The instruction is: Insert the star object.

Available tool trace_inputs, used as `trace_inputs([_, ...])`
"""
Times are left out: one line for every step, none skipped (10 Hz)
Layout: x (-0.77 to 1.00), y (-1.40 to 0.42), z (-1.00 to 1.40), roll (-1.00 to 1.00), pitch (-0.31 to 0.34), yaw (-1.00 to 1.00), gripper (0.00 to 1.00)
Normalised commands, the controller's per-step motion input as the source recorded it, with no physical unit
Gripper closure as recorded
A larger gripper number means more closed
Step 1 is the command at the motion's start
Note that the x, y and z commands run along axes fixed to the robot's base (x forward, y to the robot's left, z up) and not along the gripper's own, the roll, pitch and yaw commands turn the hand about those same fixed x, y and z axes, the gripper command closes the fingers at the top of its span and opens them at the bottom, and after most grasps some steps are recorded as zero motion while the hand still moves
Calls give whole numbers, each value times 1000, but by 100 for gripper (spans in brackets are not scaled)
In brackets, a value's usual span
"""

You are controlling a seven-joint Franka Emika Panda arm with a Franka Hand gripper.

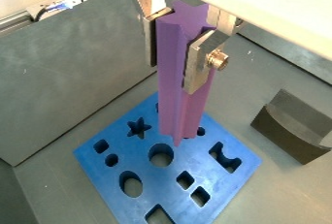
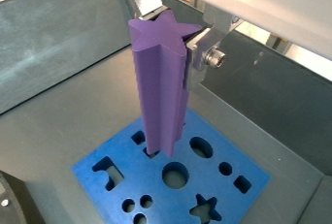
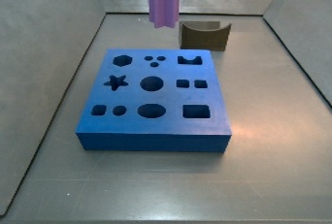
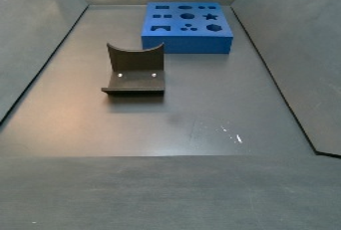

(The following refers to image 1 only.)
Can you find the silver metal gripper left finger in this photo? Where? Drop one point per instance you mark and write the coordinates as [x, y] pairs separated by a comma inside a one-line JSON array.
[[151, 10]]

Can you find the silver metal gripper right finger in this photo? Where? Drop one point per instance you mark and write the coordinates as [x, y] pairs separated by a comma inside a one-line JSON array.
[[206, 50]]

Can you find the purple star-shaped peg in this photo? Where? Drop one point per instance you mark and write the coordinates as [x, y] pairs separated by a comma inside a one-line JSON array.
[[179, 109]]

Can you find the dark grey curved block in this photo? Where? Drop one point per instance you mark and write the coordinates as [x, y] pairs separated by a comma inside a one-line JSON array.
[[294, 126]]

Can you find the blue shape sorter board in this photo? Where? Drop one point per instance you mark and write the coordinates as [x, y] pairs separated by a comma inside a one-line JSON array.
[[146, 175]]

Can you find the aluminium frame rail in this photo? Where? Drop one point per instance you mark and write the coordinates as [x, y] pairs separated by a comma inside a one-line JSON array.
[[14, 21]]

